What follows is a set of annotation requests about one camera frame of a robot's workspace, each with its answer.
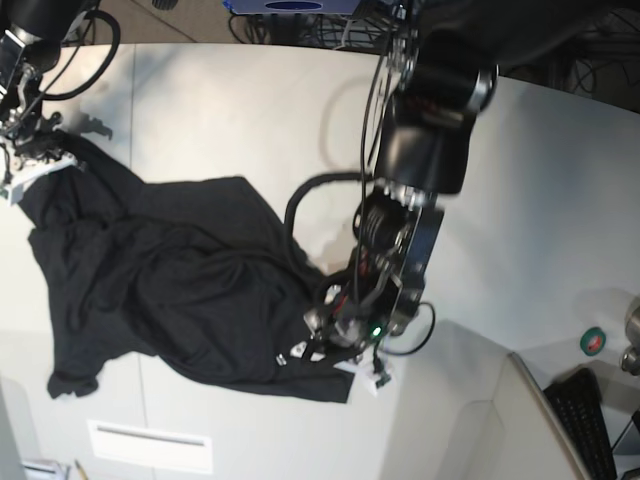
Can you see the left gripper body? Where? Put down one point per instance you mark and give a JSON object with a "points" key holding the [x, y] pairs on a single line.
{"points": [[342, 328]]}

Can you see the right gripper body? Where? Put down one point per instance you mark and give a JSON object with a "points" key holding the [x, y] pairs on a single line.
{"points": [[36, 139]]}

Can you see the black t-shirt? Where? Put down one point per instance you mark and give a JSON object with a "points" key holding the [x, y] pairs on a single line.
{"points": [[192, 273]]}

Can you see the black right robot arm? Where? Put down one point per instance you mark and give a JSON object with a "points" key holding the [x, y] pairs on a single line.
{"points": [[39, 41]]}

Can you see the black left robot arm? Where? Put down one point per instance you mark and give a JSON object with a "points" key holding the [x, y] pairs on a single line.
{"points": [[516, 236]]}

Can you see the beige partition panel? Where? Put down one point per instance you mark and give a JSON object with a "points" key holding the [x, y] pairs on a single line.
{"points": [[533, 444]]}

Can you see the black keyboard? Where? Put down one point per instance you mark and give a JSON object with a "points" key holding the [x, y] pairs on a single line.
{"points": [[576, 402]]}

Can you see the blue box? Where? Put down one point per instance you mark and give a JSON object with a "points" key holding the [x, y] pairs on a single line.
{"points": [[250, 7]]}

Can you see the green tape roll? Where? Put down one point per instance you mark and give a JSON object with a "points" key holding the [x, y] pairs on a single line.
{"points": [[592, 341]]}

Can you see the silver metal cylinder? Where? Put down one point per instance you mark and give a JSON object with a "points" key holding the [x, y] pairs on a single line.
{"points": [[629, 359]]}

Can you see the pencil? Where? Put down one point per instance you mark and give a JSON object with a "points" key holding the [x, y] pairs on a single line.
{"points": [[81, 472]]}

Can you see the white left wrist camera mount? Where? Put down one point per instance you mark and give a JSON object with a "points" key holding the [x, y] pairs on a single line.
{"points": [[369, 365]]}

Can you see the white cable grommet plate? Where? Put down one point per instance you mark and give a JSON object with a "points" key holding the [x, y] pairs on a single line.
{"points": [[151, 448]]}

